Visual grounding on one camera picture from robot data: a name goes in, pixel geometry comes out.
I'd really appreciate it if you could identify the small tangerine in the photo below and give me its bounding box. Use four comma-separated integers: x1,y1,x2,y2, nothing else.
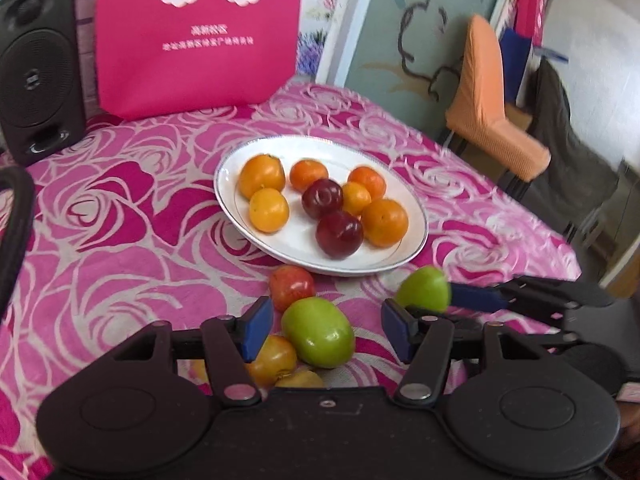
347,166,386,200
290,158,329,193

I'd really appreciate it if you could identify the small tangerine top right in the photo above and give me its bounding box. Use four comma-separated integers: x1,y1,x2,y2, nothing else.
347,166,386,200

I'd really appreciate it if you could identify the orange lower right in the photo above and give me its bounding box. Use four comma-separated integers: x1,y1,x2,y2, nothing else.
360,198,409,248

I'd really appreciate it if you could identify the small tangerine top middle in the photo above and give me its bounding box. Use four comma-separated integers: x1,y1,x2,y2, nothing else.
290,158,329,193

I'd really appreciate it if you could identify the red tomato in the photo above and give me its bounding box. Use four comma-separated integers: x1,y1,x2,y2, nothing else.
269,266,316,313

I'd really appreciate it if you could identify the yellow tomato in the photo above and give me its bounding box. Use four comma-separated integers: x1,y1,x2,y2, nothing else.
274,368,326,389

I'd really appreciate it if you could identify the yellow-orange citrus lower left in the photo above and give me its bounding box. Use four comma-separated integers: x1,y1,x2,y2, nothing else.
248,188,290,234

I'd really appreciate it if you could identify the white oval plate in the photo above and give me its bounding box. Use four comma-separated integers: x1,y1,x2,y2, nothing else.
214,136,427,276

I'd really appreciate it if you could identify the large orange top left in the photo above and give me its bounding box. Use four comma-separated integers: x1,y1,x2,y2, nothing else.
238,154,286,200

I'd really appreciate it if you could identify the orange covered chair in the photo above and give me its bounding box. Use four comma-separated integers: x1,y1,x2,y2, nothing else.
445,14,551,183

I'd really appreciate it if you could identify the black cable loop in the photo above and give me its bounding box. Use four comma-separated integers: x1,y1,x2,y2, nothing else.
0,164,37,321

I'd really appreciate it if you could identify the dark grey covered chair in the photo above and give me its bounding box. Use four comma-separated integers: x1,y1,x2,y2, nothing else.
504,56,622,241

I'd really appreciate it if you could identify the orange-red tomato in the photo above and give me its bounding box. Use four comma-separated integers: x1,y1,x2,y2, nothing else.
245,335,298,389

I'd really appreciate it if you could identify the large green tomato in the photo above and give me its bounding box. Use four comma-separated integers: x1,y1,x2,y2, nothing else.
281,297,355,370

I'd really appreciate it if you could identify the black loudspeaker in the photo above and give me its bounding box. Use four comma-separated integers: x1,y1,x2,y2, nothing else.
0,0,86,167

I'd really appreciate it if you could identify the small orange centre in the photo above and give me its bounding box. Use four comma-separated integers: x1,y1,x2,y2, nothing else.
342,181,372,218

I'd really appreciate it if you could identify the dark red plum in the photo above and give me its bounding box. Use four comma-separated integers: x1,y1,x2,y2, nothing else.
316,210,363,259
302,179,343,220

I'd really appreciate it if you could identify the blue bag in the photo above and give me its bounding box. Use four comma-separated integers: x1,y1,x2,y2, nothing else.
498,27,571,106

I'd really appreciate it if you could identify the hanging magenta bag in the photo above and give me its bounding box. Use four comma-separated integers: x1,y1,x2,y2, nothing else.
514,0,544,47

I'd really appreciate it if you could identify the cartoon painted glass door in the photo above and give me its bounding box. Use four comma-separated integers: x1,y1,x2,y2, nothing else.
314,0,515,138

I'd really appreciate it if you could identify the magenta tote bag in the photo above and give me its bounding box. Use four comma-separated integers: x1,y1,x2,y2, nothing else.
94,0,300,119

